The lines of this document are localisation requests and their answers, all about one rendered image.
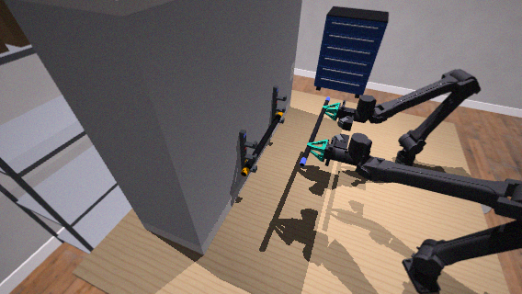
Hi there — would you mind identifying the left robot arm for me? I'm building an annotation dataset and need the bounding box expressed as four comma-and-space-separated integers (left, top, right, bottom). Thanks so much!
334, 133, 522, 294

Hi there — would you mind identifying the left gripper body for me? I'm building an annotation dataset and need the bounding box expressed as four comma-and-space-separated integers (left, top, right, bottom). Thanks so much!
323, 137, 347, 166

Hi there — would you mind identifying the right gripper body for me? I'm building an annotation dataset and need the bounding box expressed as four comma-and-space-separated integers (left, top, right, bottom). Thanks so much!
335, 100, 357, 121

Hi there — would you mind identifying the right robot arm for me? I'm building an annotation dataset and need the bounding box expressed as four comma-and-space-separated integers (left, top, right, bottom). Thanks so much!
338, 69, 481, 166

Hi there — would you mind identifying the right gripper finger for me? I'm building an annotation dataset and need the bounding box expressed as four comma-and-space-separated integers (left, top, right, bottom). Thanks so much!
323, 103, 340, 113
324, 110, 337, 120

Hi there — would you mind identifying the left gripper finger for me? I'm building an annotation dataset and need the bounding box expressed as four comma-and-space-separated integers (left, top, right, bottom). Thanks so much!
307, 140, 328, 153
310, 148, 324, 162

